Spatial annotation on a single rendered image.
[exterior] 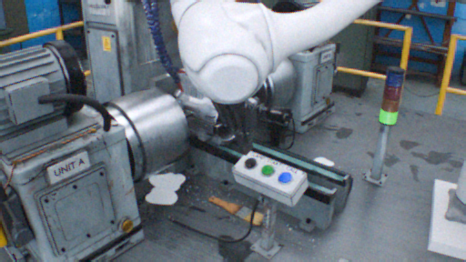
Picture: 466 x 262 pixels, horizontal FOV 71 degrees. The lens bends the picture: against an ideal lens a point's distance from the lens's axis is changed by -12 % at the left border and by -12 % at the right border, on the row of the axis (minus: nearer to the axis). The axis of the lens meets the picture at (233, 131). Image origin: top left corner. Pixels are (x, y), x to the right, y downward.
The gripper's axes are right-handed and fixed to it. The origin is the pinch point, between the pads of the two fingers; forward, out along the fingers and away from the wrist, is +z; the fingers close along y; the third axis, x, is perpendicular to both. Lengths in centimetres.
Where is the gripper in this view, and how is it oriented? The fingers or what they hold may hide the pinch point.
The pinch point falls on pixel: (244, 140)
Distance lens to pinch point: 83.0
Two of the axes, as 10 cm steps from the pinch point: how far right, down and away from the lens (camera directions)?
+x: -6.0, 6.4, -4.8
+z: 2.3, 7.1, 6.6
